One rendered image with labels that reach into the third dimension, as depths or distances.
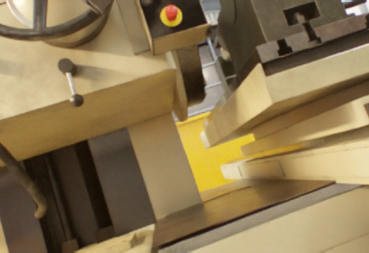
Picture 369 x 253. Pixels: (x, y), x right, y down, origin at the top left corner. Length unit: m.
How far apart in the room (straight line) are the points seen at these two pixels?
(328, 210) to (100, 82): 0.71
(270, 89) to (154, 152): 0.86
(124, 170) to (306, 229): 0.85
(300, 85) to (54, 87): 0.62
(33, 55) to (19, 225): 0.87
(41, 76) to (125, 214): 0.79
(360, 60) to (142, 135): 0.99
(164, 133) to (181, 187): 0.25
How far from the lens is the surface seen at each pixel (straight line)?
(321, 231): 1.02
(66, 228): 1.65
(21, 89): 0.98
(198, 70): 1.13
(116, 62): 0.94
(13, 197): 1.66
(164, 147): 1.54
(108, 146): 1.55
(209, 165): 3.32
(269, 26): 0.88
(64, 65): 0.92
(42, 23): 0.75
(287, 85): 0.80
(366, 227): 1.08
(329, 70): 0.85
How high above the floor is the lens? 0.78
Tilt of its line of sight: 7 degrees up
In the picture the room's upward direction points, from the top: 19 degrees counter-clockwise
